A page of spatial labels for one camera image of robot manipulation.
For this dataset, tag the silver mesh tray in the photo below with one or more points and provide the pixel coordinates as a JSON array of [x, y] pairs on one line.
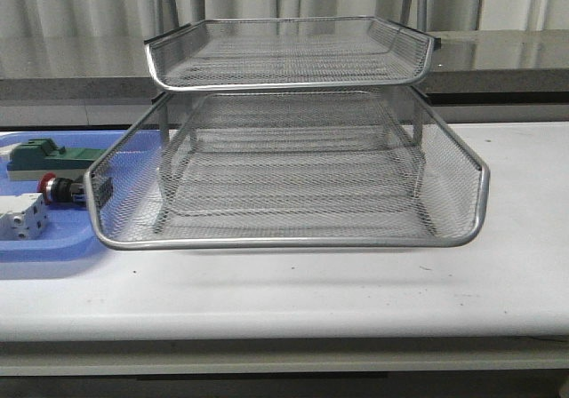
[[267, 54], [251, 183], [449, 209]]

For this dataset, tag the red emergency push button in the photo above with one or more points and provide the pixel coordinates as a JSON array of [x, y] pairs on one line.
[[65, 191]]

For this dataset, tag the silver mesh bottom tray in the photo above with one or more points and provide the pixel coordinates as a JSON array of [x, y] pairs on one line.
[[251, 183]]

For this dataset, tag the silver mesh top tray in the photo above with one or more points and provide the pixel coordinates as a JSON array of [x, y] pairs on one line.
[[267, 54]]

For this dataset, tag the blue plastic tray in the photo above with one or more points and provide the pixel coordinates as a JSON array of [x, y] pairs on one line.
[[66, 238]]

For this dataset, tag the grey stone counter ledge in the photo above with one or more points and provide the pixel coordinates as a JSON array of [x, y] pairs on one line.
[[471, 67]]

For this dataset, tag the white circuit breaker block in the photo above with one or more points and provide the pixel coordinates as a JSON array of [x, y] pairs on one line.
[[23, 217]]

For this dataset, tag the grey metal rack frame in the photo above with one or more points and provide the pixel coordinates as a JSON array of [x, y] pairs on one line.
[[279, 128]]

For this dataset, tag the green and beige switch block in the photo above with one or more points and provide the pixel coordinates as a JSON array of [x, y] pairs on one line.
[[32, 159]]

